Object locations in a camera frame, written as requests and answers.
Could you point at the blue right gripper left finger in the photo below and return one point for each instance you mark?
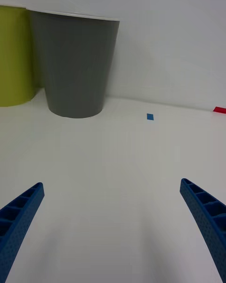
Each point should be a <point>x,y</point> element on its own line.
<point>21,221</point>

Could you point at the yellow-green plastic bin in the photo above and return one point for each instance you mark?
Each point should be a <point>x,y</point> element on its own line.
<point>14,56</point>

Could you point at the grey plastic bin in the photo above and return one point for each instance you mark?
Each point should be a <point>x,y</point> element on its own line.
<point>75,66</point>

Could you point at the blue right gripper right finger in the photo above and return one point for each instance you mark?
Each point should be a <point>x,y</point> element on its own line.
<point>207,212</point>

